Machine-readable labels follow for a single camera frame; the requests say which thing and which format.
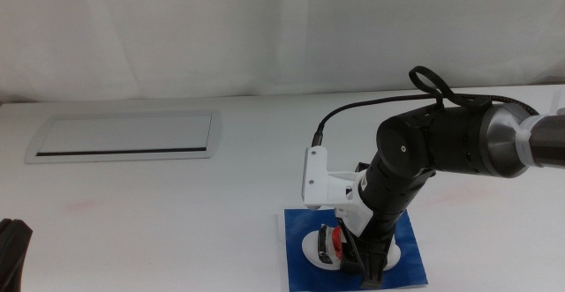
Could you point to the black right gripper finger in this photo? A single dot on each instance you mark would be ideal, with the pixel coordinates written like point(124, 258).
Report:
point(372, 267)
point(351, 263)

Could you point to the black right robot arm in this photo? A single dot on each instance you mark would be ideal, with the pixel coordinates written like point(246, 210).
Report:
point(441, 146)

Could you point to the blue mat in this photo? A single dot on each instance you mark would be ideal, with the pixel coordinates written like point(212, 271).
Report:
point(412, 263)

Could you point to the white sheet under mat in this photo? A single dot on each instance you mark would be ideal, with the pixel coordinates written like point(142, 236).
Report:
point(281, 261)

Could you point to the white fabric curtain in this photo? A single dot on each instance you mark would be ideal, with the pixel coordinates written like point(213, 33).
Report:
point(220, 32)

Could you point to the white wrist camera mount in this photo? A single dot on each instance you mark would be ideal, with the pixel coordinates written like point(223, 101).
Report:
point(318, 181)

